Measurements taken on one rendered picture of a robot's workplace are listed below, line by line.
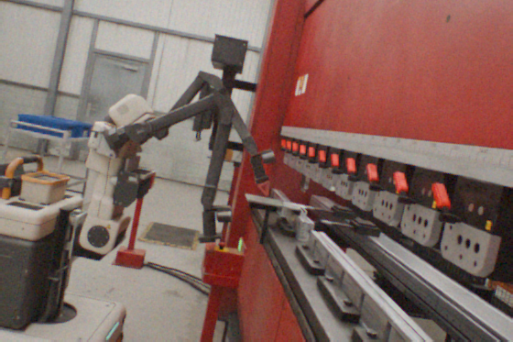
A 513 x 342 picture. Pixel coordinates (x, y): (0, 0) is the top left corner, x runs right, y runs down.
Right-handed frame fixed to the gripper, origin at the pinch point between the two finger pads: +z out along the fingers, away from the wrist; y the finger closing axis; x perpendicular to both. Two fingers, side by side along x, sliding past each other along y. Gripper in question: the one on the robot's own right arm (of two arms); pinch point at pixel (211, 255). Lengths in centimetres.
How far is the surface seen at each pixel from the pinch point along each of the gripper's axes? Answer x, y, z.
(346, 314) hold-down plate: -80, 35, -5
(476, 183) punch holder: -121, 47, -46
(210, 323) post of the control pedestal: 2.2, -1.9, 31.5
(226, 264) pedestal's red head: -4.9, 6.4, 3.0
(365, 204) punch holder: -67, 45, -32
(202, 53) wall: 740, 22, -176
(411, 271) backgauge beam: -51, 68, -4
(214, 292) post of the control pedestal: 2.2, 0.9, 17.8
